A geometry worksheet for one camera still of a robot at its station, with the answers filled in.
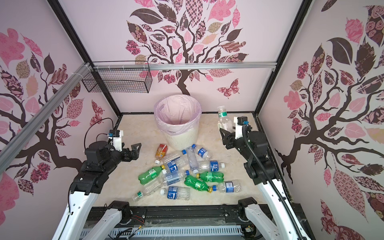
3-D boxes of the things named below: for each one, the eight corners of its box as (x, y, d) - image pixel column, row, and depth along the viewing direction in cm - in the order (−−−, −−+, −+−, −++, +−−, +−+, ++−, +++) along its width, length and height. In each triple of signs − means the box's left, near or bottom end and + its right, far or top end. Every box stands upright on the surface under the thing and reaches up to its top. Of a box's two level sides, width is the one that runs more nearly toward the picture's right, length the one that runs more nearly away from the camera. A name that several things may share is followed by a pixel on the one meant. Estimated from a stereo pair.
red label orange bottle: (153, 163, 93) (152, 160, 90) (160, 146, 101) (159, 143, 98) (162, 165, 92) (160, 161, 89) (168, 148, 100) (167, 144, 97)
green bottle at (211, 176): (195, 182, 85) (195, 180, 81) (195, 173, 88) (195, 170, 85) (223, 182, 85) (224, 180, 81) (222, 173, 88) (223, 170, 85)
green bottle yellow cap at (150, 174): (141, 185, 85) (138, 182, 81) (140, 175, 89) (137, 171, 85) (167, 176, 89) (166, 172, 85) (165, 166, 93) (163, 163, 88)
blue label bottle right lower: (213, 193, 82) (214, 190, 78) (212, 184, 86) (213, 181, 81) (239, 193, 82) (242, 190, 78) (237, 184, 86) (240, 181, 81)
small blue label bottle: (189, 151, 99) (189, 147, 95) (193, 146, 102) (193, 142, 98) (208, 162, 94) (209, 159, 90) (212, 156, 96) (213, 153, 93)
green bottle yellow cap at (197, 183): (183, 183, 84) (183, 181, 81) (187, 175, 87) (187, 173, 84) (210, 196, 80) (211, 194, 77) (213, 187, 83) (214, 185, 80)
